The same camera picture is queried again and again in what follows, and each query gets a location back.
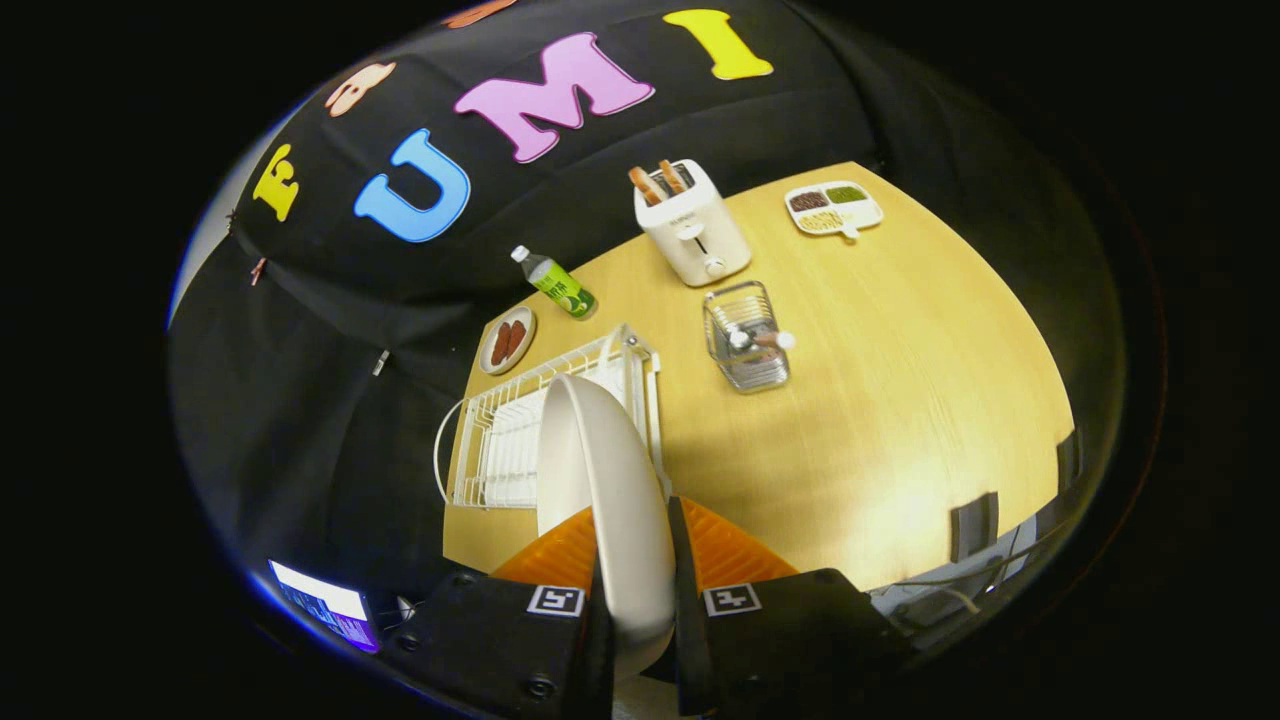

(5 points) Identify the black cable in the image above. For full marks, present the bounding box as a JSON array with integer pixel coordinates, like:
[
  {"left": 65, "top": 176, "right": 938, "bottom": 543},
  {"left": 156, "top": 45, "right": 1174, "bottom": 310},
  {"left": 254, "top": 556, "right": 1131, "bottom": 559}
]
[{"left": 880, "top": 520, "right": 1063, "bottom": 593}]

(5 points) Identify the white toaster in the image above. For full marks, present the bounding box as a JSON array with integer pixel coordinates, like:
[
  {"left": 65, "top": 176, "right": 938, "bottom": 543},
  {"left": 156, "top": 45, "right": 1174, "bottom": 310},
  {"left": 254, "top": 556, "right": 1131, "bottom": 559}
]
[{"left": 633, "top": 158, "right": 753, "bottom": 289}]

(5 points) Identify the lit monitor screen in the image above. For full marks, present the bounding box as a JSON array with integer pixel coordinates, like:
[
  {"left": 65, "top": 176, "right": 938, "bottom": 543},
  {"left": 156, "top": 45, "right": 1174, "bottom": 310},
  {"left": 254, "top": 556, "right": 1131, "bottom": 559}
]
[{"left": 268, "top": 558, "right": 382, "bottom": 654}]

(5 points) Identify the white divided tray with beans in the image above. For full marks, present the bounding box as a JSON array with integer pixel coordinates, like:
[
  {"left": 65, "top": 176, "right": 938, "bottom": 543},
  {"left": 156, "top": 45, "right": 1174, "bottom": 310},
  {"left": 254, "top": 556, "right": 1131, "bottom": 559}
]
[{"left": 784, "top": 181, "right": 886, "bottom": 243}]

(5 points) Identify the small plate with brown food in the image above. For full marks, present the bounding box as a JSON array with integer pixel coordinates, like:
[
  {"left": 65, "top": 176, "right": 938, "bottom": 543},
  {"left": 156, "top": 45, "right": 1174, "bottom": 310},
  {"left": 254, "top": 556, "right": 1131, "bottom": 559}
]
[{"left": 478, "top": 305, "right": 539, "bottom": 377}]

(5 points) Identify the metal wire basket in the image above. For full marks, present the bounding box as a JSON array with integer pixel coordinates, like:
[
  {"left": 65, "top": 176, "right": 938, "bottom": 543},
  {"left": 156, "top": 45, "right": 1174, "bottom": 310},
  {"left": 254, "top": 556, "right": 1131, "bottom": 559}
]
[{"left": 702, "top": 281, "right": 793, "bottom": 395}]

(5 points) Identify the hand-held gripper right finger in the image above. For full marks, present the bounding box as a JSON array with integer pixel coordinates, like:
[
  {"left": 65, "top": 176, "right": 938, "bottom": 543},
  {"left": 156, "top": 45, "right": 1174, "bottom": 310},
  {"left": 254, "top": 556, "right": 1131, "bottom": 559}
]
[{"left": 667, "top": 495, "right": 912, "bottom": 717}]

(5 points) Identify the white wire dish rack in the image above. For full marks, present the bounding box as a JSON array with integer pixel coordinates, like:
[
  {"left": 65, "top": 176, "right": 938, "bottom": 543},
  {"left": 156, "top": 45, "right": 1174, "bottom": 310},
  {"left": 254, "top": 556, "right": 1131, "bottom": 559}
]
[{"left": 433, "top": 323, "right": 667, "bottom": 512}]

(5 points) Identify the green label plastic bottle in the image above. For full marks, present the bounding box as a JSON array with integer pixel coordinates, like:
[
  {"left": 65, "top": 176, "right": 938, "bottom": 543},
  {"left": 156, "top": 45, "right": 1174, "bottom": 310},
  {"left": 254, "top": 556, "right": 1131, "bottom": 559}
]
[{"left": 511, "top": 245, "right": 599, "bottom": 321}]

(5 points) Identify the white round plate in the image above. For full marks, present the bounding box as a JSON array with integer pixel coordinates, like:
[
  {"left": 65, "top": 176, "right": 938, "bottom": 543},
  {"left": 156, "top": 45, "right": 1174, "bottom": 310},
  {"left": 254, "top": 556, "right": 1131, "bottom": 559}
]
[{"left": 536, "top": 373, "right": 677, "bottom": 682}]

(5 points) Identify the metal spoon with pink handle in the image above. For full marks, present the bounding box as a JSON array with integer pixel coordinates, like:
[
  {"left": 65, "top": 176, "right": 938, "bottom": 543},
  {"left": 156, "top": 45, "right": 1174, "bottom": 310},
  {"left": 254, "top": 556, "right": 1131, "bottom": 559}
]
[{"left": 728, "top": 325, "right": 797, "bottom": 354}]

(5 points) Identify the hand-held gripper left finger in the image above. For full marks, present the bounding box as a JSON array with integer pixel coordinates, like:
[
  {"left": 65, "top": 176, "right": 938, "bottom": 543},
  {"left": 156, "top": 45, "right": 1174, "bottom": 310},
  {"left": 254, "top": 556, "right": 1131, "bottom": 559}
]
[{"left": 380, "top": 505, "right": 616, "bottom": 720}]

